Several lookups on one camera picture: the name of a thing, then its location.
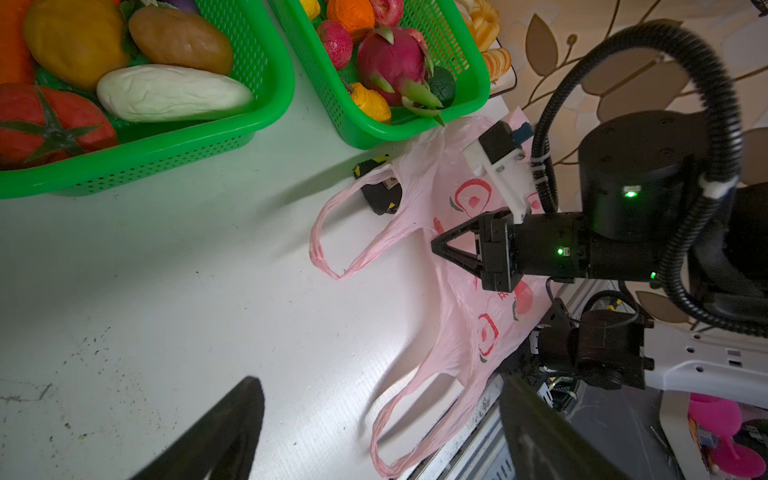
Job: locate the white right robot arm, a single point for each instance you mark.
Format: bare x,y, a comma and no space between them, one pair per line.
664,214

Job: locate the bread tray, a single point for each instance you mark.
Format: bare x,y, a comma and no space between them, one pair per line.
484,24

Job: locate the orange tangerine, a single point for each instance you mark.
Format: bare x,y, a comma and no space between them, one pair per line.
354,15

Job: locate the white cucumber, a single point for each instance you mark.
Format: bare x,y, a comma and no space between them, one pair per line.
155,93

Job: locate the black yellow tape measure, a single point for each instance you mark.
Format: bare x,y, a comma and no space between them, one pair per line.
383,197

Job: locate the yellow potato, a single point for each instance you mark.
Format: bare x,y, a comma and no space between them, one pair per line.
77,41

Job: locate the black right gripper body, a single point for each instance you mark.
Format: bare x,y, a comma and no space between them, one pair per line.
548,245

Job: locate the brown kiwi potato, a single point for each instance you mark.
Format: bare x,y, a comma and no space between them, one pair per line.
179,38

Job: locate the green vegetable basket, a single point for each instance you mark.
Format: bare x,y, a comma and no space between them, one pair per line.
261,62

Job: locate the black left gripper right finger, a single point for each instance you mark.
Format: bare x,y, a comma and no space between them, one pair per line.
542,444

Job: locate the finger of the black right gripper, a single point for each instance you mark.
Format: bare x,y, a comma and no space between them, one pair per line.
463,259
461,237

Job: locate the red tomato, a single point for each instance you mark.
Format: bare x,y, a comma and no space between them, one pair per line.
40,126

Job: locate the pink plastic bag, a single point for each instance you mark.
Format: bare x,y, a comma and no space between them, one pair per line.
478,329

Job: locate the pink dragon fruit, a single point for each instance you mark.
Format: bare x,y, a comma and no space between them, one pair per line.
393,62

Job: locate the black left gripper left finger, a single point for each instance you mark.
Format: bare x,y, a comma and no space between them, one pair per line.
221,444

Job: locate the orange carrot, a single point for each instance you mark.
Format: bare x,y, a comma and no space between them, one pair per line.
17,65

